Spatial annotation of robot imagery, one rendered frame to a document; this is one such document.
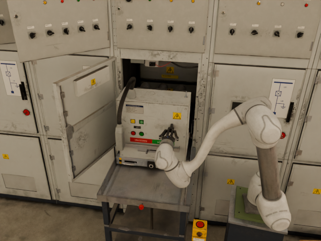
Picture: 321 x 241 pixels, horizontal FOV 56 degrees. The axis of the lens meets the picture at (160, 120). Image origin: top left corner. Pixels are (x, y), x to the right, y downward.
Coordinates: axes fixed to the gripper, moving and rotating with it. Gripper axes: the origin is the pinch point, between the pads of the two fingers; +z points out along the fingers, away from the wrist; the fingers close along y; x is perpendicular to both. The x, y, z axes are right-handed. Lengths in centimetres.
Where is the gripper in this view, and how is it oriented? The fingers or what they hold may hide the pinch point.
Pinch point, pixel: (171, 127)
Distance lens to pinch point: 204.9
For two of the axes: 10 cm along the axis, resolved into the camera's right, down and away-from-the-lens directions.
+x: 0.1, -8.8, -4.8
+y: 9.9, 0.9, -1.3
